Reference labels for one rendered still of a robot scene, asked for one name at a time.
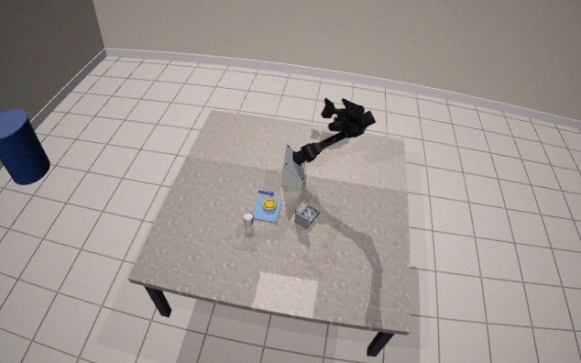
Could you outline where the grey dish rack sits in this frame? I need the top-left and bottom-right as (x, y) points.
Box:
(294, 205), (320, 229)

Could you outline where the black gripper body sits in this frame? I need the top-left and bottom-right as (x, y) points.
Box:
(322, 105), (365, 128)

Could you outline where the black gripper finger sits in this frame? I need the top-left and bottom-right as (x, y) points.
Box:
(342, 98), (358, 116)
(323, 98), (334, 115)

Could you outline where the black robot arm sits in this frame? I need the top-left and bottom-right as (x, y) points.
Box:
(292, 111), (377, 166)

